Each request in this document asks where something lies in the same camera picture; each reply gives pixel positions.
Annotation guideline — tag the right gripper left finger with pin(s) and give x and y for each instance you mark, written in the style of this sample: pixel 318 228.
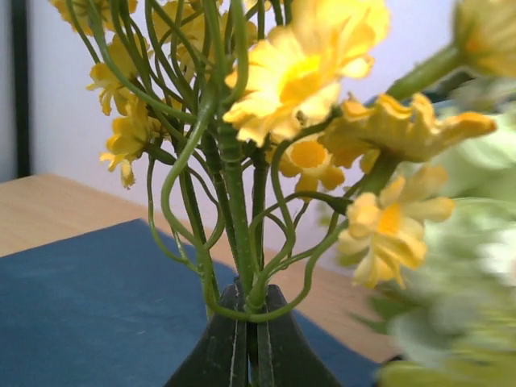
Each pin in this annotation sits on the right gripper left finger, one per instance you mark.
pixel 219 359

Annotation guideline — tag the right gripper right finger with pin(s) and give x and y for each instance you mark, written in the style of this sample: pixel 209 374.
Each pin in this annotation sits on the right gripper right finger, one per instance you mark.
pixel 286 359

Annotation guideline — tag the blue wrapping paper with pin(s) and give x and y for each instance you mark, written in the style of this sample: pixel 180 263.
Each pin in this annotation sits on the blue wrapping paper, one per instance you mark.
pixel 106 308

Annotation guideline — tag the green white flower bunch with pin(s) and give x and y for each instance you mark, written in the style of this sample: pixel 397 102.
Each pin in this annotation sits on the green white flower bunch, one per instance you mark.
pixel 454 323

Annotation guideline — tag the small yellow flower sprig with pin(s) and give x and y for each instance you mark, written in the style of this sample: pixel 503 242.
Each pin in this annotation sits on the small yellow flower sprig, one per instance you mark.
pixel 267 164

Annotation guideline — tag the black frame post left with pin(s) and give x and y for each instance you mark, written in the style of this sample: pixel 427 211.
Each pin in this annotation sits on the black frame post left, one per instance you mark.
pixel 20 58

